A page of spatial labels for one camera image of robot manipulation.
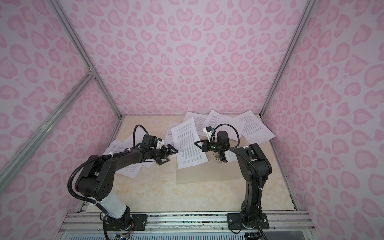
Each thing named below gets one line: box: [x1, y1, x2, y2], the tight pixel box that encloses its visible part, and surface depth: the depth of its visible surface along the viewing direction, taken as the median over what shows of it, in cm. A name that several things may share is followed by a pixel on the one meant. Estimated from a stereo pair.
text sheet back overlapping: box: [202, 109, 247, 141], surface depth 120 cm
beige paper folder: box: [176, 152, 244, 185], surface depth 92 cm
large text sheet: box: [170, 117, 209, 169], surface depth 97 cm
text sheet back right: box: [233, 109, 276, 145], surface depth 113 cm
